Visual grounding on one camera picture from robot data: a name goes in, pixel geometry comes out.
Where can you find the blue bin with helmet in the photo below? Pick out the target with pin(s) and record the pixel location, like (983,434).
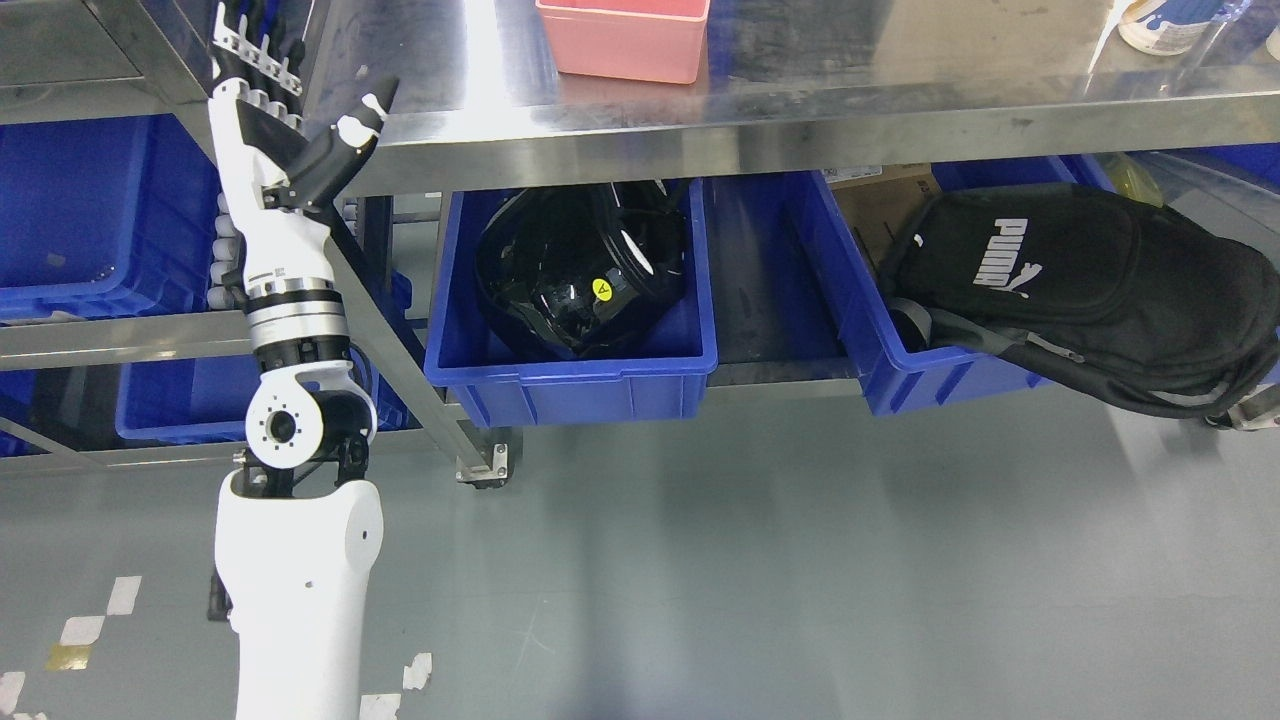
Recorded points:
(664,378)

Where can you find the blue bin lower left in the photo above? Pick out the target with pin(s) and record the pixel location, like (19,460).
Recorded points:
(192,401)

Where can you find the blue bin with backpack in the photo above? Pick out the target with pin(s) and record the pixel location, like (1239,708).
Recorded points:
(896,376)

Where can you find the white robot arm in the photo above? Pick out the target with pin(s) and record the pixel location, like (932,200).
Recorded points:
(298,525)

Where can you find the black glossy helmet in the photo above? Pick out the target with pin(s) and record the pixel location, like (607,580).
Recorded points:
(582,271)

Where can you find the pink plastic storage box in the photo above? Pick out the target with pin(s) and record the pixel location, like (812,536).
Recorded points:
(647,41)

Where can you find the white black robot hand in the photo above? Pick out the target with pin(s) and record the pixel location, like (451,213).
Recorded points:
(280,186)

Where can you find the blue bin upper left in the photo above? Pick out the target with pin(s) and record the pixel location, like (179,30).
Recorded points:
(104,219)

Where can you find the brown cardboard box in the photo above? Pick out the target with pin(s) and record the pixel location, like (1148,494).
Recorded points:
(878,202)

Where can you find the black Puma backpack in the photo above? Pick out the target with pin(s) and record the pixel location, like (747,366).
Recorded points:
(1130,303)

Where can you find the stainless steel table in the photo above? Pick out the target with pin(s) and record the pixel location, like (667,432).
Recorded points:
(783,85)

